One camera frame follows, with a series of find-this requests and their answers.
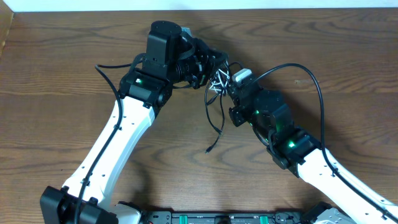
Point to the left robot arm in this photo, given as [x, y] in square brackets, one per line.
[172, 56]

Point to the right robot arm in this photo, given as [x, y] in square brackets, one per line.
[294, 149]

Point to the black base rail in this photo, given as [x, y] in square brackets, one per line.
[321, 213]

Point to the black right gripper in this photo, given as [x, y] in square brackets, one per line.
[236, 111]

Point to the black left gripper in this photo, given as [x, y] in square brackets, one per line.
[211, 60]

